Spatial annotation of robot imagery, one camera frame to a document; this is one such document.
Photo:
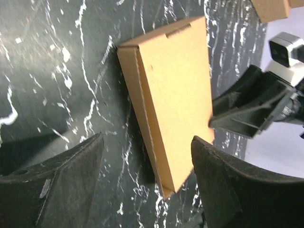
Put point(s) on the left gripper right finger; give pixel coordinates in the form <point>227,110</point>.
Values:
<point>237,194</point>

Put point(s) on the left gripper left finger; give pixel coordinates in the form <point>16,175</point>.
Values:
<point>56,193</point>

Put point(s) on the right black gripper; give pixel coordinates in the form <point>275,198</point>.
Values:
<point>255,101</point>

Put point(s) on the cardboard box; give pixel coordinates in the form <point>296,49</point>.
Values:
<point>168,80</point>
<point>271,10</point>

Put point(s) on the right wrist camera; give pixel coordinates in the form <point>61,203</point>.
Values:
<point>287,53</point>

